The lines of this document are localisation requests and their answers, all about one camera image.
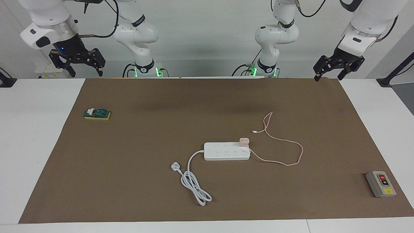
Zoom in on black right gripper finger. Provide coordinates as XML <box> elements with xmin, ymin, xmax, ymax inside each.
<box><xmin>86</xmin><ymin>48</ymin><xmax>106</xmax><ymax>77</ymax></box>
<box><xmin>49</xmin><ymin>49</ymin><xmax>76</xmax><ymax>77</ymax></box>

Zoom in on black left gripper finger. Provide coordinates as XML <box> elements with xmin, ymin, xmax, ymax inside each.
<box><xmin>313</xmin><ymin>56</ymin><xmax>335</xmax><ymax>81</ymax></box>
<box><xmin>337</xmin><ymin>63</ymin><xmax>359</xmax><ymax>81</ymax></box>

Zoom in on pink charging cable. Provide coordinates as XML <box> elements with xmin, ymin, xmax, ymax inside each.
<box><xmin>249</xmin><ymin>112</ymin><xmax>304</xmax><ymax>166</ymax></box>

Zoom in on white power strip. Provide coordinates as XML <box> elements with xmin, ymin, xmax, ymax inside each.
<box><xmin>203</xmin><ymin>142</ymin><xmax>251</xmax><ymax>161</ymax></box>

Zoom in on white box yellow labels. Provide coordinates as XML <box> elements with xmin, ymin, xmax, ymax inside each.
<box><xmin>35</xmin><ymin>63</ymin><xmax>70</xmax><ymax>79</ymax></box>

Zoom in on black stand clamp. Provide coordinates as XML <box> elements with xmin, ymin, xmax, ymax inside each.
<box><xmin>0</xmin><ymin>67</ymin><xmax>16</xmax><ymax>88</ymax></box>
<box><xmin>377</xmin><ymin>52</ymin><xmax>414</xmax><ymax>87</ymax></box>

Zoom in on brown table mat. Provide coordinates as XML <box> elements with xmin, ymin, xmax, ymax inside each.
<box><xmin>18</xmin><ymin>77</ymin><xmax>414</xmax><ymax>224</ymax></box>

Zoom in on black base cable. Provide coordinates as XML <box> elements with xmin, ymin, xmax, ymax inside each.
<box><xmin>231</xmin><ymin>49</ymin><xmax>262</xmax><ymax>77</ymax></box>
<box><xmin>122</xmin><ymin>62</ymin><xmax>136</xmax><ymax>78</ymax></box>

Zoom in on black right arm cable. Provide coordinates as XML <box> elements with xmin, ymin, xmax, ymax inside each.
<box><xmin>79</xmin><ymin>0</ymin><xmax>119</xmax><ymax>39</ymax></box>

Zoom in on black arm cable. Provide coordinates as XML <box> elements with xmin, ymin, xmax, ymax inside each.
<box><xmin>296</xmin><ymin>0</ymin><xmax>327</xmax><ymax>17</ymax></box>
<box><xmin>79</xmin><ymin>0</ymin><xmax>119</xmax><ymax>39</ymax></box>

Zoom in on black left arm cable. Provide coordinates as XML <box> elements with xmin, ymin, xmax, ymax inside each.
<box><xmin>296</xmin><ymin>0</ymin><xmax>327</xmax><ymax>17</ymax></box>

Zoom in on green knife switch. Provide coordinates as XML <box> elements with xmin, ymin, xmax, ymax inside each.
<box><xmin>83</xmin><ymin>107</ymin><xmax>111</xmax><ymax>120</ymax></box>

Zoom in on grey push-button switch box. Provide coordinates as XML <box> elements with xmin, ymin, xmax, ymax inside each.
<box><xmin>365</xmin><ymin>171</ymin><xmax>397</xmax><ymax>198</ymax></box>

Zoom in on white power cord with plug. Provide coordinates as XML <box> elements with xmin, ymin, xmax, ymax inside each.
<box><xmin>171</xmin><ymin>150</ymin><xmax>212</xmax><ymax>206</ymax></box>

